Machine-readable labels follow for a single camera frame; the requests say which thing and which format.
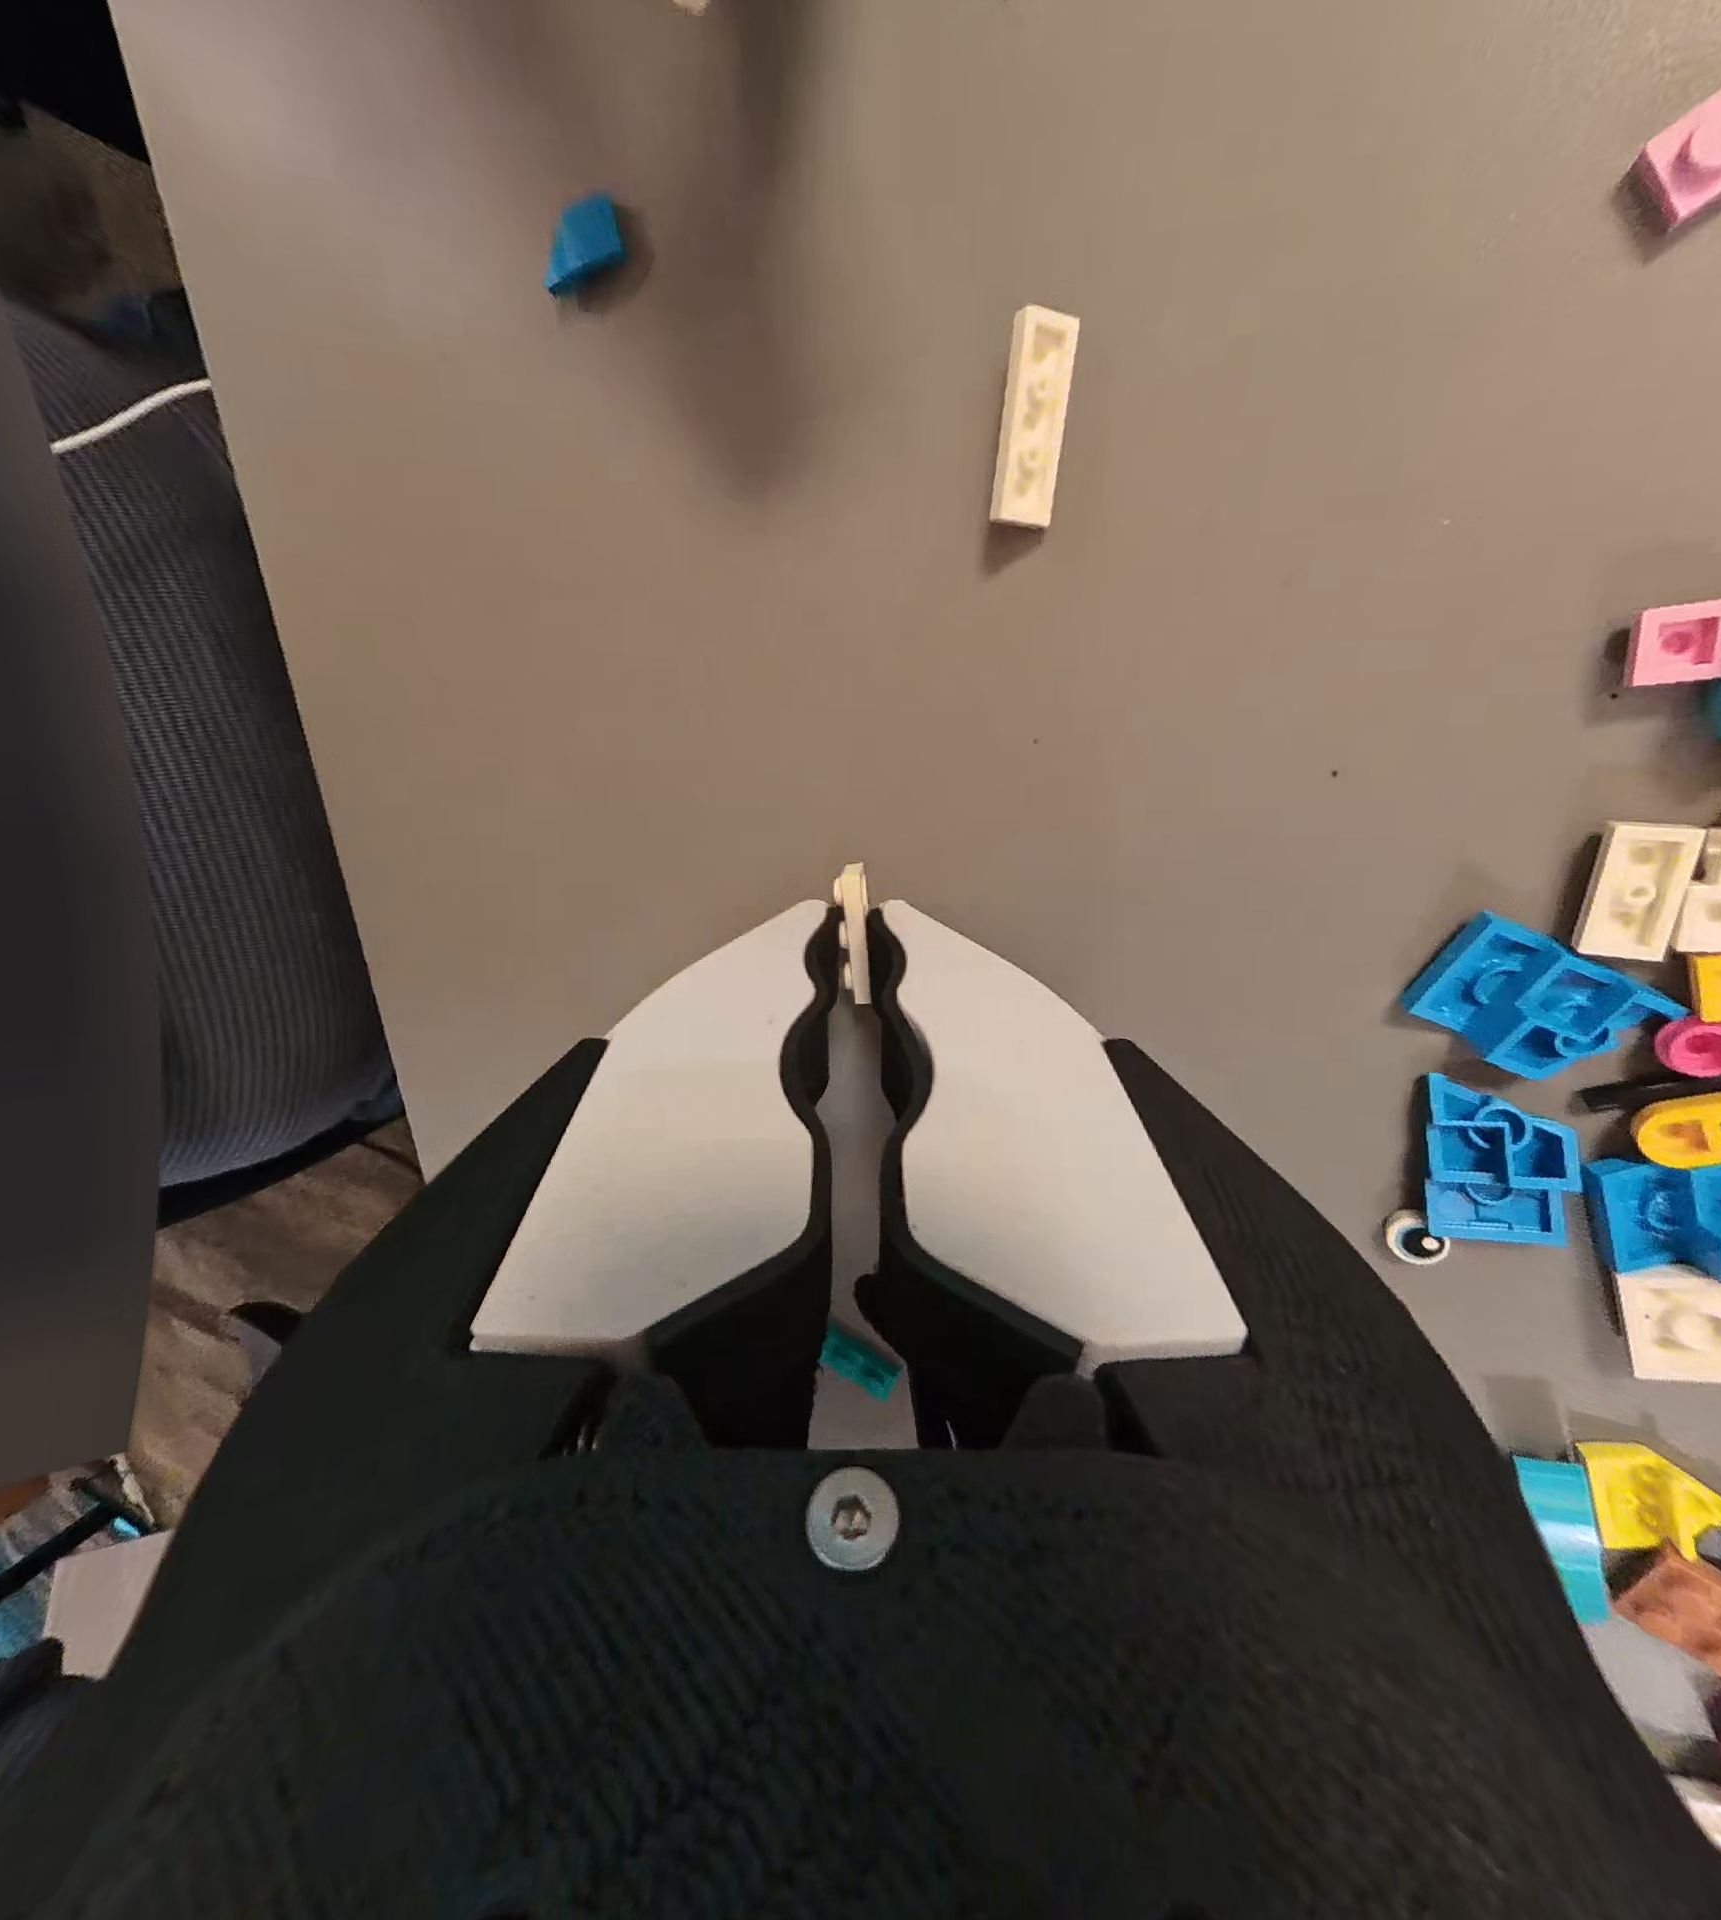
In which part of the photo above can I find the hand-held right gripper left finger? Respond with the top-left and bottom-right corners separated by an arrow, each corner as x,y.
470,898 -> 846,1450

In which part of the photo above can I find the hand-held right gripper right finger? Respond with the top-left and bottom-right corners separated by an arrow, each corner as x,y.
861,898 -> 1248,1450

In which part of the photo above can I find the small white round toy plate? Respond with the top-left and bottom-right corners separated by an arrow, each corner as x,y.
829,862 -> 878,1008

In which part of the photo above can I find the grey desk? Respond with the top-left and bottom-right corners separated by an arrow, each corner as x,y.
103,0 -> 1721,1863

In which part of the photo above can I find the dark striped clothing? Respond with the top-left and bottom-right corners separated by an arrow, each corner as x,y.
5,301 -> 405,1190

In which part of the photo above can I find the pile of colourful toy bricks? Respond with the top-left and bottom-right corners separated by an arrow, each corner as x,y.
1385,546 -> 1721,1920

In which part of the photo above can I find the white long toy plate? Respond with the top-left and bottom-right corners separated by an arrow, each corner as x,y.
986,303 -> 1083,529

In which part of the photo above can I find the small blue curved toy brick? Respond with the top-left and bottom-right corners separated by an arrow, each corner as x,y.
544,192 -> 626,298

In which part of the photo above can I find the white cable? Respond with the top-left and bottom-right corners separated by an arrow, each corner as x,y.
49,378 -> 217,457

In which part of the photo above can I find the pink lego window frame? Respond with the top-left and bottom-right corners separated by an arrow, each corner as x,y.
1618,63 -> 1721,234

